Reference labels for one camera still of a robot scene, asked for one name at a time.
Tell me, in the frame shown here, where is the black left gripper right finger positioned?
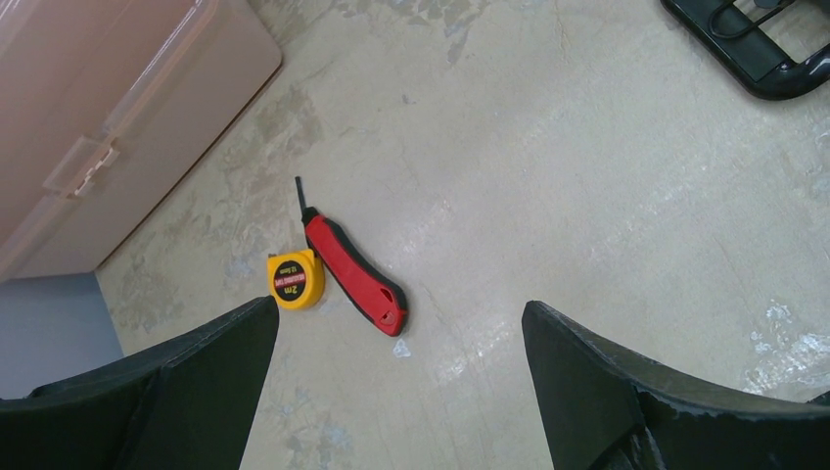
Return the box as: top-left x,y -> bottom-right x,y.
522,301 -> 829,469

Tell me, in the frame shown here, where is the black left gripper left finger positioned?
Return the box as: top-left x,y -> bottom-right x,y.
1,296 -> 279,469

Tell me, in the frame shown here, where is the black poker set case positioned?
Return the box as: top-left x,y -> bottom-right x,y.
661,0 -> 829,101

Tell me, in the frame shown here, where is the yellow tape measure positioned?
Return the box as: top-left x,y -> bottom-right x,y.
266,249 -> 325,310

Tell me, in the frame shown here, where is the red utility knife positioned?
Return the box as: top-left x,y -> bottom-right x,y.
295,176 -> 408,337

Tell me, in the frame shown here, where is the pink plastic storage box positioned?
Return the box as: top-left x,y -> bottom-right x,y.
1,1 -> 282,280

